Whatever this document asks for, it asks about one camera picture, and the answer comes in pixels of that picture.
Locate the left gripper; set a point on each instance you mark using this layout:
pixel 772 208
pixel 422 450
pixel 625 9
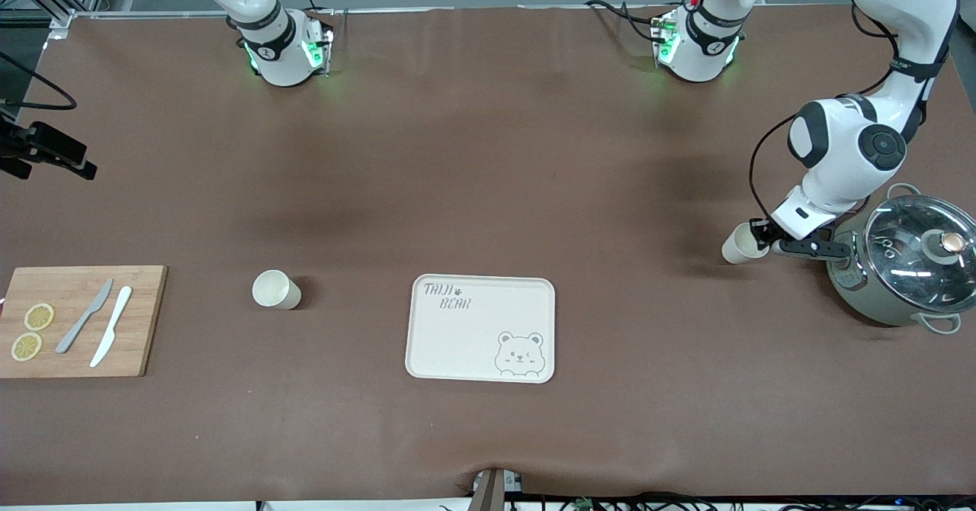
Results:
pixel 763 232

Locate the white IKEA cup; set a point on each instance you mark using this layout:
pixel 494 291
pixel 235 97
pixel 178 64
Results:
pixel 736 250
pixel 273 288

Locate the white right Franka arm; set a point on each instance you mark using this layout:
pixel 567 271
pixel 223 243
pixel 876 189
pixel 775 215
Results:
pixel 282 61

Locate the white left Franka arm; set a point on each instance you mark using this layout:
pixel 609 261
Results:
pixel 907 8

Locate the cream bear print tray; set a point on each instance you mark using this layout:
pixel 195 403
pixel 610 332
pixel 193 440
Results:
pixel 473 343

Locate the grey-green cooking pot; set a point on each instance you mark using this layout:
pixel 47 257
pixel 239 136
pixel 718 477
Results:
pixel 877 309

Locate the glass pot lid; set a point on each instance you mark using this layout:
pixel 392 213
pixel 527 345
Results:
pixel 907 267

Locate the yellow lemon slice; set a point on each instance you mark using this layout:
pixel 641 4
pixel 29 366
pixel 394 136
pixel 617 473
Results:
pixel 27 346
pixel 39 316

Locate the grey plastic knife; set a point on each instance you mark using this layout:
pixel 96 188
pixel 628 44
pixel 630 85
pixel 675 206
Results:
pixel 85 316

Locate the white plastic knife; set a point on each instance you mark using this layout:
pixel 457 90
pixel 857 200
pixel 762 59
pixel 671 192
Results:
pixel 112 326

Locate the bamboo cutting board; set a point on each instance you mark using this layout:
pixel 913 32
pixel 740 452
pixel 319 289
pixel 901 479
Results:
pixel 141 320

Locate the brown table cover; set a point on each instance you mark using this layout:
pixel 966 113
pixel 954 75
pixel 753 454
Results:
pixel 488 152

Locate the aluminium frame profile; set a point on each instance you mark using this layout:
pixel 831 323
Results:
pixel 65 19

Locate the grey metal table bracket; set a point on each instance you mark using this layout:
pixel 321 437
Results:
pixel 488 496

